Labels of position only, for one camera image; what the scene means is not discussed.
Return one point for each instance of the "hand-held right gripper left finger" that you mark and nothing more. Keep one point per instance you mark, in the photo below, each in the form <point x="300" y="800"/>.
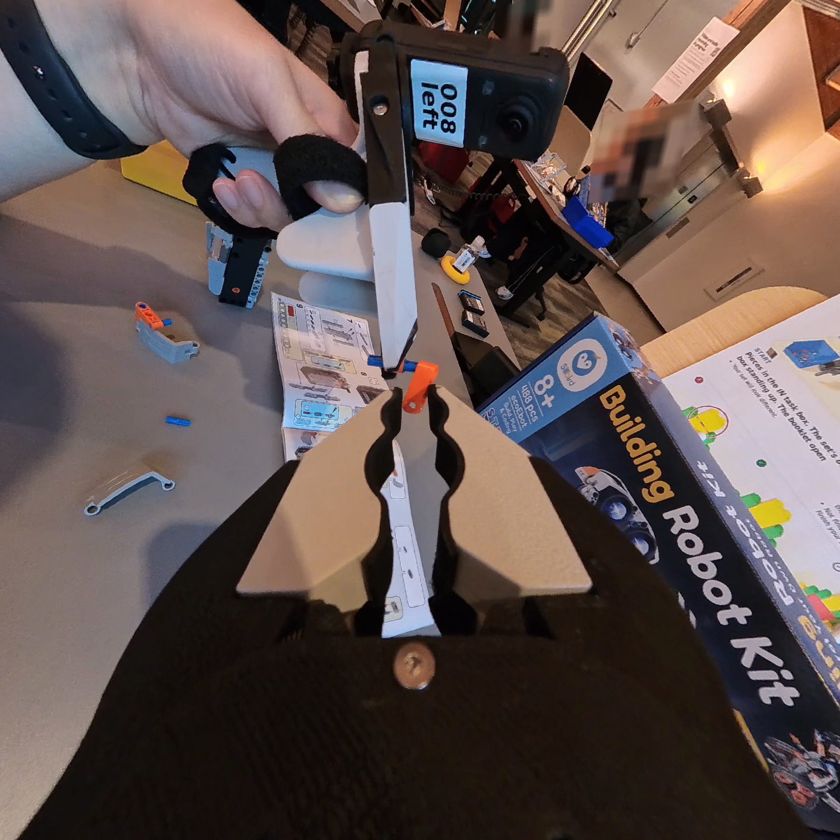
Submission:
<point x="315" y="525"/>

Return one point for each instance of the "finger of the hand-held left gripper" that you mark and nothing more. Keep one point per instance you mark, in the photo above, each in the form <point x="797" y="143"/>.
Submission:
<point x="392" y="275"/>

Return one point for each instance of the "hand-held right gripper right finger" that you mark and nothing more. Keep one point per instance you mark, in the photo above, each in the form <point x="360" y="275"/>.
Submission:
<point x="512" y="525"/>

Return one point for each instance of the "small blue brick pin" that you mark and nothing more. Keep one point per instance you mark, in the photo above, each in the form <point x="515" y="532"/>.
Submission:
<point x="177" y="421"/>
<point x="375" y="361"/>

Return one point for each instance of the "orange brick connector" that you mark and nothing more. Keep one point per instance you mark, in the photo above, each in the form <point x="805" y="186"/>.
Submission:
<point x="417" y="394"/>

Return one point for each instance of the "person's left forearm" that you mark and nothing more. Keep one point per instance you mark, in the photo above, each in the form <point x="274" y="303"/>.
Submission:
<point x="33" y="144"/>

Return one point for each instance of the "brown office desk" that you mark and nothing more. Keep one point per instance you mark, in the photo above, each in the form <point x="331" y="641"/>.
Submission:
<point x="558" y="216"/>

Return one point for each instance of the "grey desk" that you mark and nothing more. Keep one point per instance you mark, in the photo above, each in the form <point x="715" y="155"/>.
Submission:
<point x="79" y="590"/>

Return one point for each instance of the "person's left hand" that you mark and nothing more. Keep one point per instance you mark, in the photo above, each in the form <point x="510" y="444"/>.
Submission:
<point x="197" y="72"/>

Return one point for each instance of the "black foam ball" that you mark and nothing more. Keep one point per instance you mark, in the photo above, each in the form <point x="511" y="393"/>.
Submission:
<point x="435" y="243"/>

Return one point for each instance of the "yellow tape roll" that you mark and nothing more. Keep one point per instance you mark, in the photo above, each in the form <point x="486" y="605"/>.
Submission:
<point x="453" y="272"/>

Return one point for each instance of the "black monitor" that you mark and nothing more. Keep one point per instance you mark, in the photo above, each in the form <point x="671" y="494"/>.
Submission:
<point x="587" y="92"/>

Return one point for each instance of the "small white labelled bottle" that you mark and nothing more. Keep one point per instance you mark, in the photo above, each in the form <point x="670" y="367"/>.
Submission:
<point x="469" y="254"/>

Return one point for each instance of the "white building instruction booklet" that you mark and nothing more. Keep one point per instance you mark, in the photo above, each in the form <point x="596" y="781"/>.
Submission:
<point x="321" y="367"/>

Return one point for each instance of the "black box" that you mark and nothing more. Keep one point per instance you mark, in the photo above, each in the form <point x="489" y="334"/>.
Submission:
<point x="489" y="367"/>

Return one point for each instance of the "grey black brick assembly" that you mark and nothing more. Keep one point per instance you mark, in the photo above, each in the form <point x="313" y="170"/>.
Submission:
<point x="243" y="269"/>

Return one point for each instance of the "blue plastic bin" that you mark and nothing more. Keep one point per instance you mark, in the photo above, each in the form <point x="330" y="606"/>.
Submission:
<point x="587" y="226"/>

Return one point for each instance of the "blue toy kit box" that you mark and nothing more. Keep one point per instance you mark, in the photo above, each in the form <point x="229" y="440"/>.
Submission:
<point x="689" y="525"/>

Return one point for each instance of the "grey curved brick panel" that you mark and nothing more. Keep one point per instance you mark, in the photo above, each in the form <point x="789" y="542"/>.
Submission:
<point x="131" y="485"/>

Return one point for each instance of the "orange grey brick assembly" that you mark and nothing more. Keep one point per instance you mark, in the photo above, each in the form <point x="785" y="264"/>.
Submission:
<point x="167" y="344"/>

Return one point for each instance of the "white cabinet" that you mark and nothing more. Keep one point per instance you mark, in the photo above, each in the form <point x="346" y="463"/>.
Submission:
<point x="689" y="262"/>

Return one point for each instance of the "yellow plastic bin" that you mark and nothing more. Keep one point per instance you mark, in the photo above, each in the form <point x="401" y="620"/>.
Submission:
<point x="151" y="174"/>

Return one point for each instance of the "brick picture poster sheet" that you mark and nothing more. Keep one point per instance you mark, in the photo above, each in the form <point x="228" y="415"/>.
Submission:
<point x="774" y="407"/>

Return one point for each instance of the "black wristband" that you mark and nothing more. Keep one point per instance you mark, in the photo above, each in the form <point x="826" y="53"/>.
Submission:
<point x="74" y="98"/>

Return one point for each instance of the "black camera battery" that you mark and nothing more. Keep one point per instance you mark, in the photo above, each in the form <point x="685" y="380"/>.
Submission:
<point x="470" y="302"/>
<point x="476" y="324"/>

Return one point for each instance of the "white wall notice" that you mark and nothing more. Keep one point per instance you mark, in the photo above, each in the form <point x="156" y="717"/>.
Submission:
<point x="695" y="59"/>

